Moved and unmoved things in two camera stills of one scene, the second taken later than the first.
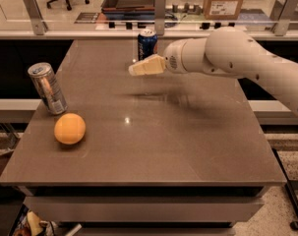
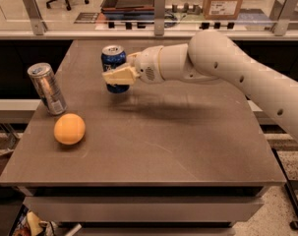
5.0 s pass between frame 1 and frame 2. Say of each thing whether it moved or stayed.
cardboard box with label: stayed
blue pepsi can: moved
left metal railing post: stayed
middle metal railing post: stayed
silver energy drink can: stayed
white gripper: moved
